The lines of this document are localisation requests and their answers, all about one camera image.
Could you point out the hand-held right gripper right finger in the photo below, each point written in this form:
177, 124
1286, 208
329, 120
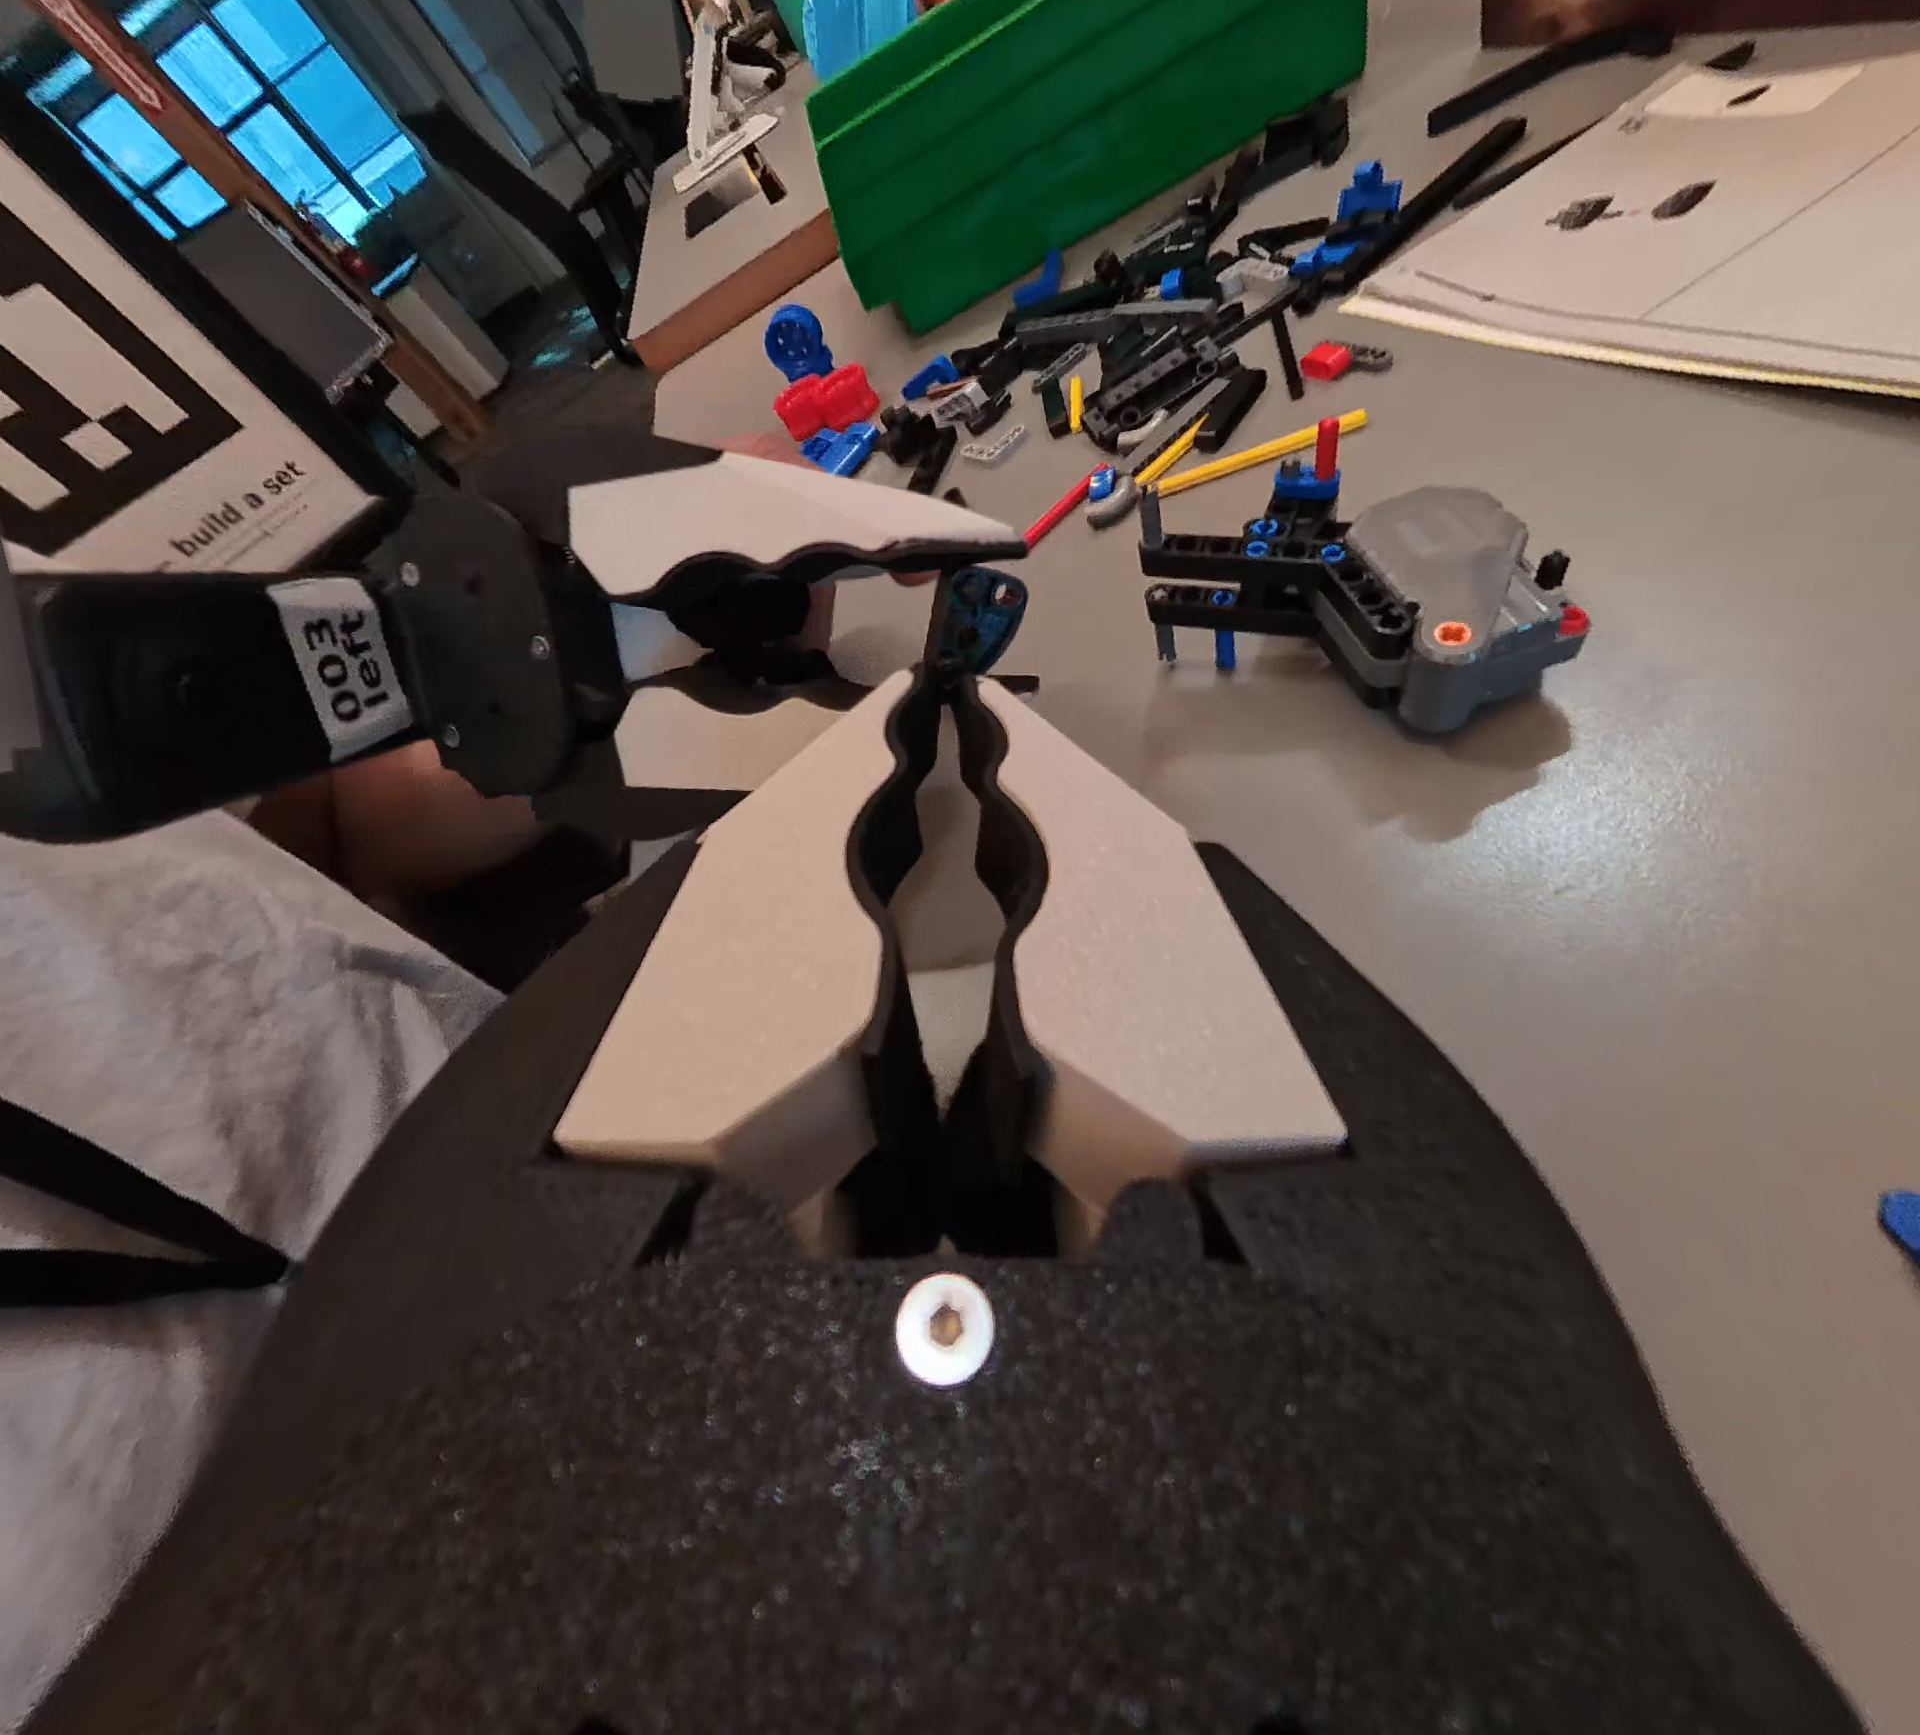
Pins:
1171, 1015

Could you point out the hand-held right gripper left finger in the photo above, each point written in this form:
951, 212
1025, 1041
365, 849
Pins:
720, 999

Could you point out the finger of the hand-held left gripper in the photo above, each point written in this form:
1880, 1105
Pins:
704, 737
751, 504

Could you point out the small black lego piece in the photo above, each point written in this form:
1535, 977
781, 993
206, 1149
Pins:
948, 655

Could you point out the dark blue lego piece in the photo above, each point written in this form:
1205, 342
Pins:
992, 617

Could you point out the grey motor lego model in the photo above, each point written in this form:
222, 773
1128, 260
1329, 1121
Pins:
1440, 550

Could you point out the red and black lego link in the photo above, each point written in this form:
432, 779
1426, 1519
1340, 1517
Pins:
1329, 360

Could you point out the person's left forearm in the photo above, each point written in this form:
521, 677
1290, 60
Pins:
390, 849

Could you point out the red lego wheel hub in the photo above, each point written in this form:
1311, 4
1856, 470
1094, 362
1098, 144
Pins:
851, 396
802, 410

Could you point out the blue lego wheel hub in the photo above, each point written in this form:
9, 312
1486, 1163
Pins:
794, 342

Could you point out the red lego axle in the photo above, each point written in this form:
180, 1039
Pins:
1069, 504

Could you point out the pile of lego beams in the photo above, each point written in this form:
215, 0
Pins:
1154, 378

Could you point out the yellow lego axle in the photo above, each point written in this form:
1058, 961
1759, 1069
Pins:
1260, 452

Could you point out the blue lego wedge piece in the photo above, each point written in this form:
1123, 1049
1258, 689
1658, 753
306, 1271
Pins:
1903, 1225

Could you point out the lego instruction booklet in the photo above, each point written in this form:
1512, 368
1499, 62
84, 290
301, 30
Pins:
1724, 250

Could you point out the adjacent grey table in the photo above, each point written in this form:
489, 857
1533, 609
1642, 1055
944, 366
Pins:
704, 264

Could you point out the white waste box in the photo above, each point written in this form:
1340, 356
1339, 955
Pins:
451, 332

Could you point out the white document stand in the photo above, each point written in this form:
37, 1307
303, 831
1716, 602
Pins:
720, 114

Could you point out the grey monitor screen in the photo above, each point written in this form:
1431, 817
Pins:
285, 294

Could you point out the black and white marker poster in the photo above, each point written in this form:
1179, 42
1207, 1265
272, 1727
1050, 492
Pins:
60, 444

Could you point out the person's white shirt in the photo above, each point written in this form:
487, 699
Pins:
180, 1015

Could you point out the light blue plastic bag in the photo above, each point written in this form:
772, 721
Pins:
858, 10

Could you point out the green plastic bin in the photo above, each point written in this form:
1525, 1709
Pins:
1081, 114

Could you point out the blue lit window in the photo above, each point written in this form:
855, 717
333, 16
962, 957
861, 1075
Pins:
254, 70

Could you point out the long black curved beam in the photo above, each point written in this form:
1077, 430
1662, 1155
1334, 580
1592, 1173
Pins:
1544, 72

